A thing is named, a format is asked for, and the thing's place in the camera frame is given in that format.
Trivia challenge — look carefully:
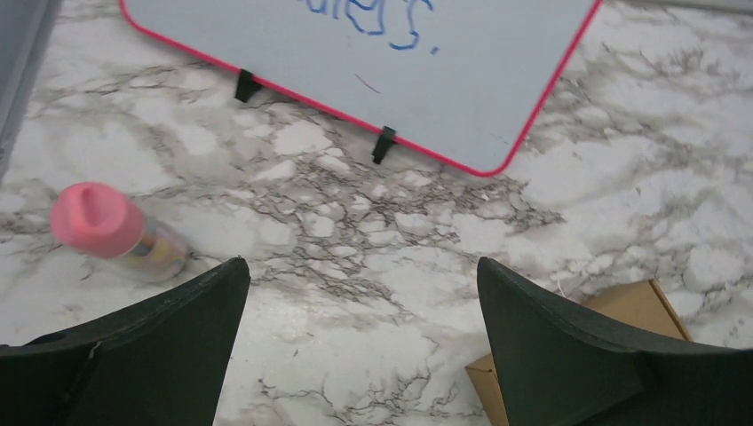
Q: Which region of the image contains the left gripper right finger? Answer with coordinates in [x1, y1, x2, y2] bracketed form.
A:
[477, 257, 752, 425]

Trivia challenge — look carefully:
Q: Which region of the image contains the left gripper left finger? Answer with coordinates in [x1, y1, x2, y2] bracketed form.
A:
[1, 257, 250, 425]

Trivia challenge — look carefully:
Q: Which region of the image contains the brown cardboard box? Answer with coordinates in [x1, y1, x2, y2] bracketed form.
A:
[465, 280, 693, 426]

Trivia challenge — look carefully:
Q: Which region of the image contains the pink capped small bottle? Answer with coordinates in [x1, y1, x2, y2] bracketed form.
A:
[50, 182, 189, 282]

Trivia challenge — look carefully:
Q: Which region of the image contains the right black whiteboard foot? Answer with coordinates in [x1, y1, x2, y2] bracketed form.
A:
[372, 126, 396, 164]

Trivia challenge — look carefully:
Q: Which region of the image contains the black whiteboard foot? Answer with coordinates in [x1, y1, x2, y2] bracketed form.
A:
[372, 126, 396, 164]
[234, 68, 263, 103]

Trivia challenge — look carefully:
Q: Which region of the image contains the left black whiteboard foot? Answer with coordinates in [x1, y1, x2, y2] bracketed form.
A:
[234, 68, 263, 103]

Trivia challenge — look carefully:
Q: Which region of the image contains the pink framed whiteboard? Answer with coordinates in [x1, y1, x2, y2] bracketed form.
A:
[120, 0, 599, 177]

